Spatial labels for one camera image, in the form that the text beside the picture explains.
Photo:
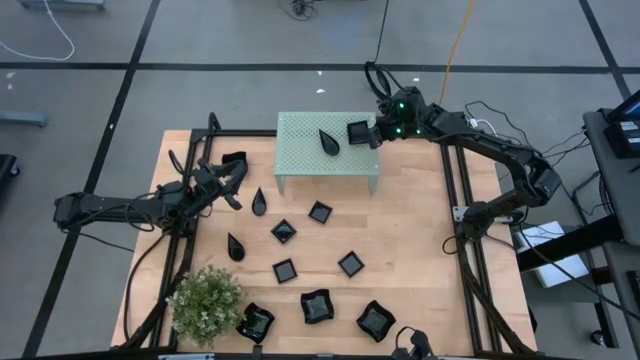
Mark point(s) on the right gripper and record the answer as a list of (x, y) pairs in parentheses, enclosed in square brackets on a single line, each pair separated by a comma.
[(390, 132)]

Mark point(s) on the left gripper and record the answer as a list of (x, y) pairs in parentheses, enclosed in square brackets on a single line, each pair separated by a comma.
[(210, 182)]

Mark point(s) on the black square mini plate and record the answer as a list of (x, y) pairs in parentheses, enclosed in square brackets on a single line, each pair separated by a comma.
[(351, 264), (320, 212), (283, 231), (356, 133), (284, 270)]

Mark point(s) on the black teardrop mini plate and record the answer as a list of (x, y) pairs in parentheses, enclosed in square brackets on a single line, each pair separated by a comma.
[(236, 248), (330, 143), (259, 202)]

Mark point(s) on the black wavy mini plate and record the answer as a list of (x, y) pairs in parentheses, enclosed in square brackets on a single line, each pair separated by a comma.
[(255, 323), (317, 306), (235, 159), (375, 321)]

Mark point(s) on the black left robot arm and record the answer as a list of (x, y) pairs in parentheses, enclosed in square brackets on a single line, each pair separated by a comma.
[(100, 210)]

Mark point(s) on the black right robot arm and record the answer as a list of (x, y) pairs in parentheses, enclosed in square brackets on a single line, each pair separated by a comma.
[(500, 150)]

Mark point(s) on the sage green perforated metal shelf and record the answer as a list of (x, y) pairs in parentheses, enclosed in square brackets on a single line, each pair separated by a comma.
[(300, 160)]

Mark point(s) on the artificial green potted plant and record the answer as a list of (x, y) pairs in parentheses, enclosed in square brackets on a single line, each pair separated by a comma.
[(206, 306)]

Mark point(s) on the white flat box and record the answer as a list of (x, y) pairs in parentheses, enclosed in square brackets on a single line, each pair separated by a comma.
[(555, 260)]

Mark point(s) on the black stand beam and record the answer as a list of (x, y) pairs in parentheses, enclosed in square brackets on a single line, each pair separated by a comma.
[(570, 242)]

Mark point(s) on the grey metal base bar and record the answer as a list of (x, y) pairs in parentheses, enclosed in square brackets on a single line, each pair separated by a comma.
[(22, 119), (62, 4)]

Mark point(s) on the black wheeled base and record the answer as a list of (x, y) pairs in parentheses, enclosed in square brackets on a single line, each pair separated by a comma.
[(6, 167)]

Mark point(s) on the grey desk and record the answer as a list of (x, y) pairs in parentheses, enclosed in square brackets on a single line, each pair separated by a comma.
[(612, 190)]

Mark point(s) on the black labelled device box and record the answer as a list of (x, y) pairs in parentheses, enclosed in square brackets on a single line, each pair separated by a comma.
[(622, 137)]

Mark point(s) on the laptop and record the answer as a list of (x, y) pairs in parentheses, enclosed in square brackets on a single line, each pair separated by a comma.
[(631, 106)]

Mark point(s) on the black caster wheel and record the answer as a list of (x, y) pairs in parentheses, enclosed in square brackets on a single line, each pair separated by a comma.
[(597, 338)]

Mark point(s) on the black aluminium table frame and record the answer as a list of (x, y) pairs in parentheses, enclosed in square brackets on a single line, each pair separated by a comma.
[(449, 190)]

